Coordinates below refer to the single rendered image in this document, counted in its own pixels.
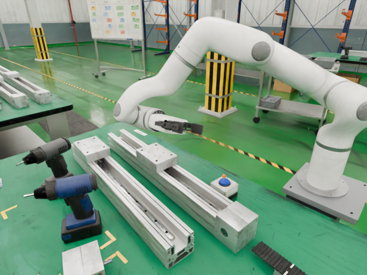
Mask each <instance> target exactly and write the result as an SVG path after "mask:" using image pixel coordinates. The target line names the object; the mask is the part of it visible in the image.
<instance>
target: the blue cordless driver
mask: <svg viewBox="0 0 367 275"><path fill-rule="evenodd" d="M97 189H98V185H97V179H96V174H94V173H91V175H89V173H87V174H82V175H76V176H71V177H66V178H60V179H57V181H55V180H54V181H48V182H47V183H46V184H45V185H43V186H41V187H39V188H36V189H35V190H34V193H33V194H28V195H24V198H25V197H29V196H34V197H35V199H48V200H49V201H52V200H57V199H58V198H60V199H64V201H65V203H66V205H67V206H70V207H71V209H72V211H73V213H70V214H67V215H66V217H65V218H63V219H62V230H61V239H62V240H63V241H64V243H65V244H67V243H71V242H75V241H79V240H83V239H86V238H89V237H93V236H97V235H100V234H102V224H101V218H100V213H99V211H98V210H95V208H93V204H92V202H91V199H90V197H89V195H88V193H91V192H92V190H94V191H97Z"/></svg>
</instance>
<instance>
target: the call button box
mask: <svg viewBox="0 0 367 275"><path fill-rule="evenodd" d="M226 178H227V177H226ZM220 179H222V177H220V178H218V179H216V180H214V181H213V182H211V183H210V187H211V188H213V189H214V190H216V191H218V192H219V193H221V194H222V195H224V196H225V197H227V198H228V199H230V200H231V199H233V198H235V197H236V196H237V194H238V192H237V191H238V184H237V183H236V182H234V181H232V180H231V179H229V178H227V179H229V181H230V183H229V185H226V186H224V185H221V184H220Z"/></svg>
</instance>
